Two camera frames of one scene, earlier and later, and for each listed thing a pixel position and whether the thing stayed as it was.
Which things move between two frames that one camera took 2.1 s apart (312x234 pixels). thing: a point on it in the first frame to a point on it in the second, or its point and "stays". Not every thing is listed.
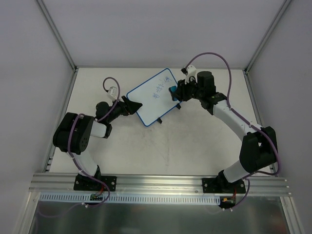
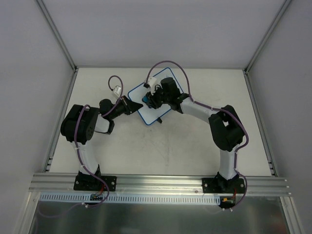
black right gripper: [181, 90] to [154, 100]
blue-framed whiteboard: [155, 96] stays
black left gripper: [124, 105] stays
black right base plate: [219, 185] stays
